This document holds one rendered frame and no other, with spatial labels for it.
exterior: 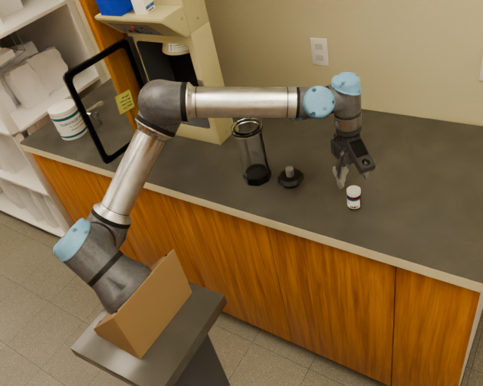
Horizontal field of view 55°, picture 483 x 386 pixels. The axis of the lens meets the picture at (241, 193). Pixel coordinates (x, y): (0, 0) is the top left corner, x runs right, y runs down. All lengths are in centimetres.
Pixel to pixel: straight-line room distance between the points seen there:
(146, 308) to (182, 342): 14
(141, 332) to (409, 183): 96
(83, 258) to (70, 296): 173
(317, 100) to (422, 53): 79
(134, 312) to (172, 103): 52
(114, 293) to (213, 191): 63
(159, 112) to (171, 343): 61
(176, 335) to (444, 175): 98
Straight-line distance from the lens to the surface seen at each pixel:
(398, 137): 181
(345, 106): 128
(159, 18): 159
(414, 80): 188
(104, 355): 137
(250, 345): 235
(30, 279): 320
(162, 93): 114
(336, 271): 160
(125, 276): 120
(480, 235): 147
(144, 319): 125
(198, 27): 171
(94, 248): 121
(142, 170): 129
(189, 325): 132
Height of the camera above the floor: 199
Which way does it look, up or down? 40 degrees down
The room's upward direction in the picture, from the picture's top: 14 degrees counter-clockwise
